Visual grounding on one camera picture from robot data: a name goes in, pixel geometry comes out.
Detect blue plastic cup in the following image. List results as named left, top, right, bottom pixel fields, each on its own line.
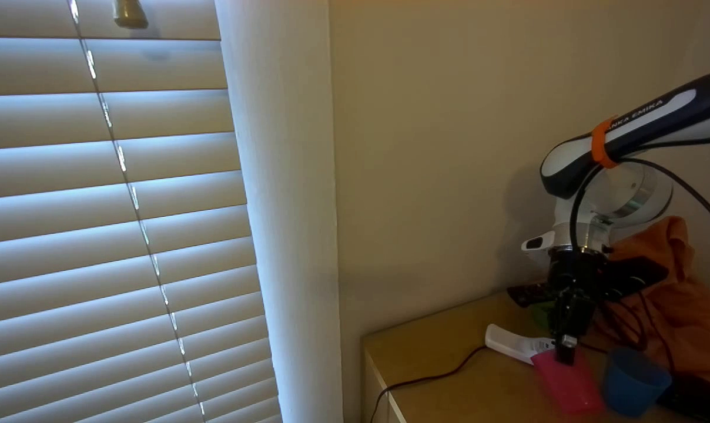
left=601, top=346, right=674, bottom=418

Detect black remote control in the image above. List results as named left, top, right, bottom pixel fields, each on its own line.
left=506, top=283, right=554, bottom=308

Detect green object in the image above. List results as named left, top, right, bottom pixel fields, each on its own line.
left=530, top=301, right=557, bottom=331

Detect white plastic device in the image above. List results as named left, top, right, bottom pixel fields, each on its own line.
left=485, top=323, right=557, bottom=366

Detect orange cloth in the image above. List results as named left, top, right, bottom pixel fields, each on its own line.
left=590, top=216, right=710, bottom=378

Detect black flat object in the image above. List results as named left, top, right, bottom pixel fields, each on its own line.
left=657, top=372, right=710, bottom=423

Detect clear blind wand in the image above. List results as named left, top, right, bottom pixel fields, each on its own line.
left=67, top=0, right=207, bottom=423

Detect white window blinds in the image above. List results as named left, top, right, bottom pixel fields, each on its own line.
left=0, top=0, right=283, bottom=423

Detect brass blind fitting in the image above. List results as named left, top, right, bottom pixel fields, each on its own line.
left=112, top=0, right=149, bottom=30

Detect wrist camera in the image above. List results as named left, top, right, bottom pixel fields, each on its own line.
left=603, top=256, right=671, bottom=301

